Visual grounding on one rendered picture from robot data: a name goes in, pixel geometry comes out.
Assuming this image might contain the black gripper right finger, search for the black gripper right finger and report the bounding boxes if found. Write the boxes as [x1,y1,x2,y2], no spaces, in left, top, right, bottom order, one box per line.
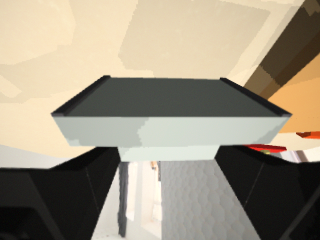
[214,144,320,240]

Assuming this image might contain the orange flat panel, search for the orange flat panel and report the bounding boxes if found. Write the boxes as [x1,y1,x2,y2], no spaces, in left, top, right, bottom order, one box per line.
[243,0,320,133]

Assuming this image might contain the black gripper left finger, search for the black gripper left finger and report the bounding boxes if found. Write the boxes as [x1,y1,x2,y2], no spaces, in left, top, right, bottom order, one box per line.
[0,147,121,240]

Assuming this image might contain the red flat block with small yellow cube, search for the red flat block with small yellow cube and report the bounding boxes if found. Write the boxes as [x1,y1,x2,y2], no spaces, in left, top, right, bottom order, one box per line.
[242,144,287,154]

